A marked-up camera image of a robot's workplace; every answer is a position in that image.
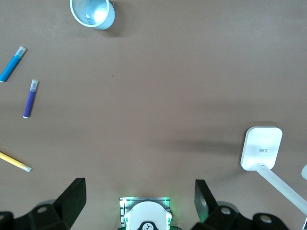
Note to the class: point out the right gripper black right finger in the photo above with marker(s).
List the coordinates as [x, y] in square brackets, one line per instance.
[206, 206]

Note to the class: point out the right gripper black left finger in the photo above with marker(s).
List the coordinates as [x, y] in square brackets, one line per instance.
[69, 203]

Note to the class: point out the blue marker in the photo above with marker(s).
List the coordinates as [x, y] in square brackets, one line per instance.
[10, 65]

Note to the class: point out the yellow marker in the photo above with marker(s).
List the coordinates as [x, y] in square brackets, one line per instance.
[12, 160]

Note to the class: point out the white lamp base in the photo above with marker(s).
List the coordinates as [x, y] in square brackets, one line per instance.
[262, 143]

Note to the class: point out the white lamp head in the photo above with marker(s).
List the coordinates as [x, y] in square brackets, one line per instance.
[305, 172]

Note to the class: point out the purple marker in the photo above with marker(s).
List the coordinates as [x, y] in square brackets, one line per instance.
[30, 103]

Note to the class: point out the blue mesh cup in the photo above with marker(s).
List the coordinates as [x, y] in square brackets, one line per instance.
[105, 19]

